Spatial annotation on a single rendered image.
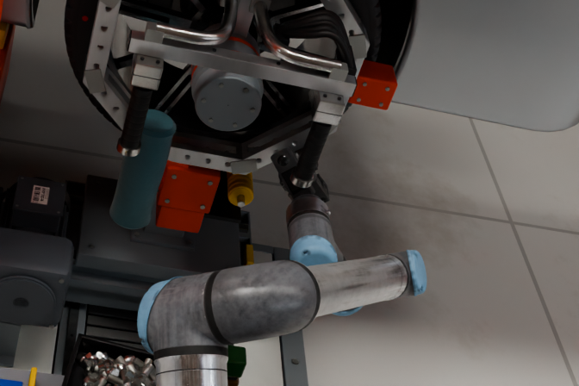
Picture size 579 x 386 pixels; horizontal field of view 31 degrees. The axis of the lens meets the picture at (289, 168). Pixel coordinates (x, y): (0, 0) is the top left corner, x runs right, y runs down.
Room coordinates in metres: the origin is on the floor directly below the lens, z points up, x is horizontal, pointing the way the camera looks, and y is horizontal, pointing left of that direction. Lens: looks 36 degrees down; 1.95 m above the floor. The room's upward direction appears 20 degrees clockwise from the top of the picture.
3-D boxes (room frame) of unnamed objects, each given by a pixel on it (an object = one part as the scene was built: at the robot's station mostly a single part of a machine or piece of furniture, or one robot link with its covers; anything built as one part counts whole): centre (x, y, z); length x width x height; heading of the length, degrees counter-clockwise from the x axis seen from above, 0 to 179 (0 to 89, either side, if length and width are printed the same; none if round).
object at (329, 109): (1.68, -0.02, 0.93); 0.09 x 0.05 x 0.05; 17
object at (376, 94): (1.93, -0.10, 0.85); 0.09 x 0.08 x 0.07; 107
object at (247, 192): (1.96, 0.11, 0.51); 0.29 x 0.06 x 0.06; 17
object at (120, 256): (1.99, 0.25, 0.32); 0.40 x 0.30 x 0.28; 107
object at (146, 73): (1.59, 0.31, 0.93); 0.09 x 0.05 x 0.05; 17
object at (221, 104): (1.76, 0.18, 0.85); 0.21 x 0.14 x 0.14; 17
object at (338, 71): (1.74, 0.07, 1.03); 0.19 x 0.18 x 0.11; 17
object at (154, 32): (1.68, 0.26, 1.03); 0.19 x 0.18 x 0.11; 17
